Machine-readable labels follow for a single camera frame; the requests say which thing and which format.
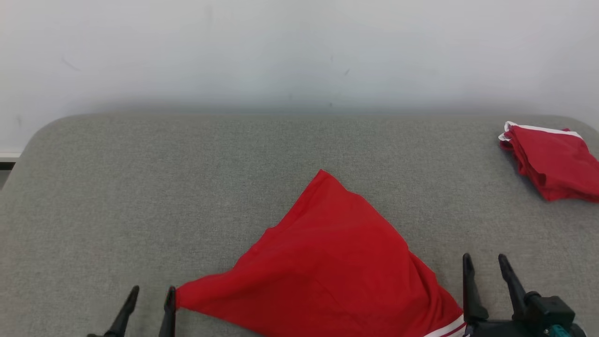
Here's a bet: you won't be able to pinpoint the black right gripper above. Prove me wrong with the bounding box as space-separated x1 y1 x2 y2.
462 253 585 337

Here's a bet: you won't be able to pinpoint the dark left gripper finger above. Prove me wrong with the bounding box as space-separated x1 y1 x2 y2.
158 286 176 337
105 286 140 337

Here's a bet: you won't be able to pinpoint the red shorts with white stripe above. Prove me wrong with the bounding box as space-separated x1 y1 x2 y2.
498 121 599 203

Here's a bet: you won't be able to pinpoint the red white basketball jersey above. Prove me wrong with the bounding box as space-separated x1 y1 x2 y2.
175 169 468 337

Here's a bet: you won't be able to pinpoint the grey fabric sofa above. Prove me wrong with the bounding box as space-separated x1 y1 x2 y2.
0 113 599 337

